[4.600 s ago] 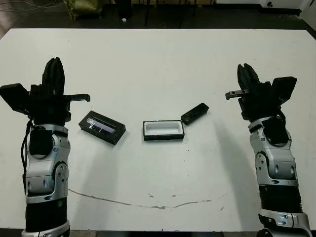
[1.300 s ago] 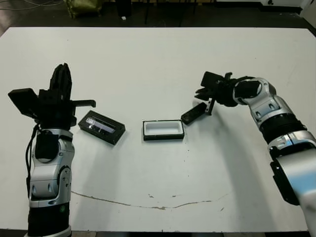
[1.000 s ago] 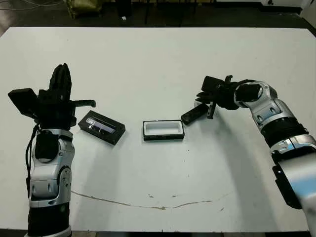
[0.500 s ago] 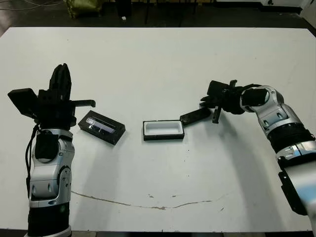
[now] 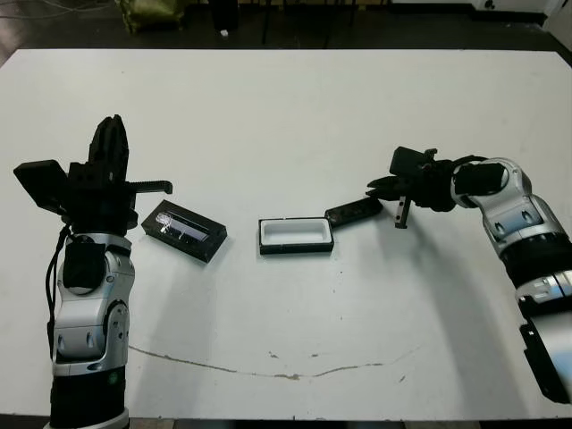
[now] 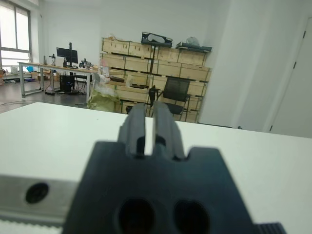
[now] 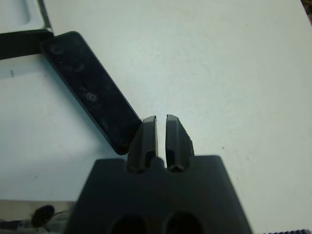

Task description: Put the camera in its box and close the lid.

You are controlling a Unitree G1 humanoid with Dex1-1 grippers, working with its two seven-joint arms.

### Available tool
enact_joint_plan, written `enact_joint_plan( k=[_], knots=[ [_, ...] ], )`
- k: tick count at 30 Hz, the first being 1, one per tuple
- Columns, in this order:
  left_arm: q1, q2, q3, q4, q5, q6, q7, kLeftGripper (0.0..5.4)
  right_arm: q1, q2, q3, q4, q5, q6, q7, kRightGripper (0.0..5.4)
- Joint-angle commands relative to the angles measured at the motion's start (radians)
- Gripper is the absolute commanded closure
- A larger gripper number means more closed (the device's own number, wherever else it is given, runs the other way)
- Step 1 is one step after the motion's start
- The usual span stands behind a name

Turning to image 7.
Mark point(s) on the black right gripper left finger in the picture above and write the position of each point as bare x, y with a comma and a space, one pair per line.
143, 143

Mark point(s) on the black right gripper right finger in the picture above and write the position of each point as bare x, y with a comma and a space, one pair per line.
176, 141

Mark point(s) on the slim black camera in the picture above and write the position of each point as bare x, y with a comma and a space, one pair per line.
90, 90

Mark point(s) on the black box base white insert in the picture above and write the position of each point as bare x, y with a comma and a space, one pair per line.
19, 44

